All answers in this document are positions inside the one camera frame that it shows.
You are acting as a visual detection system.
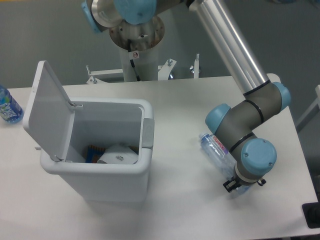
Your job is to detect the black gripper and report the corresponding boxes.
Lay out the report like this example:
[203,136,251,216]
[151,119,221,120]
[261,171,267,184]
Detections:
[223,176,266,193]

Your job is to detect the crushed clear plastic bottle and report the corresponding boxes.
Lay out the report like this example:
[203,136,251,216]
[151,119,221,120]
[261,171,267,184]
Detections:
[199,132,237,181]

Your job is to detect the white paper wrapper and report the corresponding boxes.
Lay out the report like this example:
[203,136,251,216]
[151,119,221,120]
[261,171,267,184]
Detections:
[97,144,139,165]

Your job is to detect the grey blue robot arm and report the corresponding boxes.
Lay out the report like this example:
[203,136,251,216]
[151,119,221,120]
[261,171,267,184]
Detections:
[81,0,291,192]

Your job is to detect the white plastic trash can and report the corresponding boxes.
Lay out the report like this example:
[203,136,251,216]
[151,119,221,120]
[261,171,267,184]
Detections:
[40,97,155,202]

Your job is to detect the white trash can lid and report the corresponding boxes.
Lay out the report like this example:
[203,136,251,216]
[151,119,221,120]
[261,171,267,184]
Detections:
[22,60,83,162]

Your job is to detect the black table corner clamp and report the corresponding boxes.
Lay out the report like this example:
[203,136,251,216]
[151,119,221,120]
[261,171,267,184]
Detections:
[302,202,320,229]

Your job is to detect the white furniture leg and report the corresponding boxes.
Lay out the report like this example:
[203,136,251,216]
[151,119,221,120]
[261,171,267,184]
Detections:
[295,85,320,133]

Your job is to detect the blue orange snack packet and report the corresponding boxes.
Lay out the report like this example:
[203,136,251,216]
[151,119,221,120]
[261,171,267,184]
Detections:
[85,145,106,164]

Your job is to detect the blue labelled water bottle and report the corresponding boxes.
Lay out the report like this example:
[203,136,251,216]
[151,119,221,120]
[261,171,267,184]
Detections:
[0,85,24,124]

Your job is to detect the white metal base frame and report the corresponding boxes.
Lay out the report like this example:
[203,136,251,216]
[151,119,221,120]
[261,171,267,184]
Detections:
[85,53,202,85]

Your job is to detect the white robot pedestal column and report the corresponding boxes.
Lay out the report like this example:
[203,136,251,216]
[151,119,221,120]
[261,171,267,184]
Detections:
[109,15,165,68]

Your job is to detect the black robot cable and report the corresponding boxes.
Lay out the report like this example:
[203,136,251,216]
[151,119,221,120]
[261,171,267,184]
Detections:
[126,38,142,82]

